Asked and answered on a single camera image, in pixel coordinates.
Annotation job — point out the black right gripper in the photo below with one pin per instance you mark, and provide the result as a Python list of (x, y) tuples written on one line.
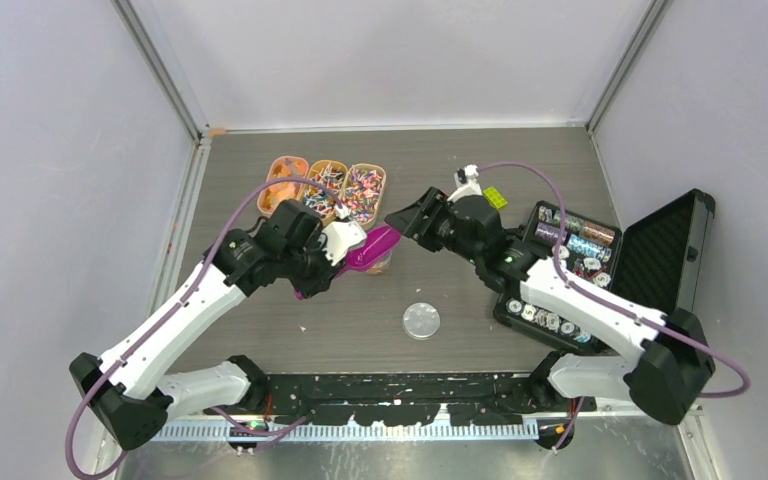
[(412, 222)]

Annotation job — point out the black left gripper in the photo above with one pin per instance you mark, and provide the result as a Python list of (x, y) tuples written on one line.
[(323, 277)]

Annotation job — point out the magenta plastic scoop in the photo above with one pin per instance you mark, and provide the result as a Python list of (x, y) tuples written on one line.
[(378, 246)]

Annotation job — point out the clear plastic jar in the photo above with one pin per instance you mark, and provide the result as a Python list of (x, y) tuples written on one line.
[(384, 262)]

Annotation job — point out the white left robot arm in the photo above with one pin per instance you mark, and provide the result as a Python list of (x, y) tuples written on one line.
[(130, 388)]

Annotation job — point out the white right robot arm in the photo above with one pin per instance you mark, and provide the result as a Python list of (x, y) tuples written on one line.
[(661, 362)]

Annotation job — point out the pink oval candy tray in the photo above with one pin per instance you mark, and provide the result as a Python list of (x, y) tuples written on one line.
[(284, 166)]

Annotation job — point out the tan tray with swirl lollipops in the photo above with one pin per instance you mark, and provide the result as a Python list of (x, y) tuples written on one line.
[(363, 192)]

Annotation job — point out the yellow-green toy brick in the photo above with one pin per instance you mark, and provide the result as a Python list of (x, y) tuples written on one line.
[(495, 198)]

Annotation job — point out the yellow tray with ball lollipops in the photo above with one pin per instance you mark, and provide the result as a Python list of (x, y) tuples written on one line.
[(330, 177)]

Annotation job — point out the clear round jar lid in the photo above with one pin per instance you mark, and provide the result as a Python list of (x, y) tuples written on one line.
[(421, 320)]

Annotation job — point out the black poker chip case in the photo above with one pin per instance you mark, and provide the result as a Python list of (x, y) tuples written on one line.
[(655, 263)]

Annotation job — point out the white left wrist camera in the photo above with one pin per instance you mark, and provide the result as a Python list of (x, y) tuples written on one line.
[(342, 235)]

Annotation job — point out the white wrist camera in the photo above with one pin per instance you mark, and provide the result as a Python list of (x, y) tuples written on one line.
[(466, 183), (342, 235)]

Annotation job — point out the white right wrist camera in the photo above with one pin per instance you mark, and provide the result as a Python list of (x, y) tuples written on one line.
[(466, 183)]

